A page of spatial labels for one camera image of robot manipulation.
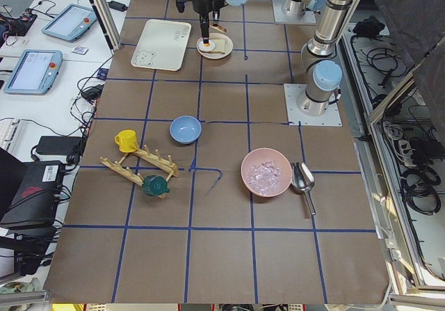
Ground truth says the cream bear serving tray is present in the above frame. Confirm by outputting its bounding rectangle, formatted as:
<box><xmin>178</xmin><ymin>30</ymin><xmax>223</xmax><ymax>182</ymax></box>
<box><xmin>131</xmin><ymin>19</ymin><xmax>192</xmax><ymax>72</ymax></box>

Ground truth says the aluminium frame post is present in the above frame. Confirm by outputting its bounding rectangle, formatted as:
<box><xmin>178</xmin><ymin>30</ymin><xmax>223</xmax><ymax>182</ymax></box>
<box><xmin>88</xmin><ymin>0</ymin><xmax>122</xmax><ymax>51</ymax></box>

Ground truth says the dark green mug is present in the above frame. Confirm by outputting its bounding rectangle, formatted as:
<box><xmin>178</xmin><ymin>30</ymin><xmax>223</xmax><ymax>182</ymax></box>
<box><xmin>142</xmin><ymin>175</ymin><xmax>170</xmax><ymax>196</ymax></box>

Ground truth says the teach pendant far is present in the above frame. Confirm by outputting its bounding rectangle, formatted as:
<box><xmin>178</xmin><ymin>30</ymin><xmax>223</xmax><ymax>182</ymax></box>
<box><xmin>42</xmin><ymin>3</ymin><xmax>97</xmax><ymax>42</ymax></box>

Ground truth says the blue bowl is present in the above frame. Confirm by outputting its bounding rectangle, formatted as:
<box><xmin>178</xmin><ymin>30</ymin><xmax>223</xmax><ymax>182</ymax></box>
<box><xmin>170</xmin><ymin>115</ymin><xmax>202</xmax><ymax>144</ymax></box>

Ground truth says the wooden dish rack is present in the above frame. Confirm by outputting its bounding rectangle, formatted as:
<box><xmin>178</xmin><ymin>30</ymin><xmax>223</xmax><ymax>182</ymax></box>
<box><xmin>99</xmin><ymin>144</ymin><xmax>181</xmax><ymax>200</ymax></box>

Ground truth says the white round plate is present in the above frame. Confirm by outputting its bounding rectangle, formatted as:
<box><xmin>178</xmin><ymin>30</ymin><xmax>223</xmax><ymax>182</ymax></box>
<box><xmin>196</xmin><ymin>33</ymin><xmax>234</xmax><ymax>60</ymax></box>

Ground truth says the bread slice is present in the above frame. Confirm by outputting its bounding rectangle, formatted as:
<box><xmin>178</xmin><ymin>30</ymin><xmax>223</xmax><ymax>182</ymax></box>
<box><xmin>210</xmin><ymin>24</ymin><xmax>227</xmax><ymax>33</ymax></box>
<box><xmin>209</xmin><ymin>38</ymin><xmax>227</xmax><ymax>54</ymax></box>

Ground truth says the bread slice on plate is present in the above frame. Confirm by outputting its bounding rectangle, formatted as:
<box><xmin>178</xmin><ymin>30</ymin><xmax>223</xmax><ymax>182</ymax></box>
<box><xmin>209</xmin><ymin>38</ymin><xmax>227</xmax><ymax>54</ymax></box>

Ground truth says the metal ice scoop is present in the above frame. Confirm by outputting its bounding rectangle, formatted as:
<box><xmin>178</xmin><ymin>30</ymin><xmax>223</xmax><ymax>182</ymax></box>
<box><xmin>291</xmin><ymin>162</ymin><xmax>316</xmax><ymax>216</ymax></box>

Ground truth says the black power adapter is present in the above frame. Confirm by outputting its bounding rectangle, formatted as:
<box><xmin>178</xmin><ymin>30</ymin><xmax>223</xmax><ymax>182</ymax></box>
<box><xmin>108</xmin><ymin>1</ymin><xmax>128</xmax><ymax>12</ymax></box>

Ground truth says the pink bowl with ice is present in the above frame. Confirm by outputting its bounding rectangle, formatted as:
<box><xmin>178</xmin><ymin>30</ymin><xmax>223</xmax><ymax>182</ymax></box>
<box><xmin>241</xmin><ymin>147</ymin><xmax>293</xmax><ymax>197</ymax></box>

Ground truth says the teach pendant near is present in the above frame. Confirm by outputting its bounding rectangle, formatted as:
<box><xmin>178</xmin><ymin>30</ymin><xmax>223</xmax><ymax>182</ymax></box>
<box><xmin>3</xmin><ymin>49</ymin><xmax>63</xmax><ymax>95</ymax></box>

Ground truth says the fried egg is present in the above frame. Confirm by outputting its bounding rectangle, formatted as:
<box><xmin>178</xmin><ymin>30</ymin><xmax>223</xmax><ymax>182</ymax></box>
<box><xmin>197</xmin><ymin>39</ymin><xmax>216</xmax><ymax>52</ymax></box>

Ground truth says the teach pendant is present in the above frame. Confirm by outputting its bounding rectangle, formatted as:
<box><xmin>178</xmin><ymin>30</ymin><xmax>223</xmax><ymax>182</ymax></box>
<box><xmin>3</xmin><ymin>49</ymin><xmax>63</xmax><ymax>95</ymax></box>
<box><xmin>42</xmin><ymin>3</ymin><xmax>97</xmax><ymax>42</ymax></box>

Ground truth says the black computer box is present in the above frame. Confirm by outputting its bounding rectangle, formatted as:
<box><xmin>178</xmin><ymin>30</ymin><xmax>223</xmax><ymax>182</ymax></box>
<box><xmin>1</xmin><ymin>149</ymin><xmax>65</xmax><ymax>230</ymax></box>

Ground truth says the yellow mug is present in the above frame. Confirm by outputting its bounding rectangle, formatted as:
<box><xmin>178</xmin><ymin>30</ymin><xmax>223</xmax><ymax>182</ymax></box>
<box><xmin>114</xmin><ymin>129</ymin><xmax>139</xmax><ymax>153</ymax></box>

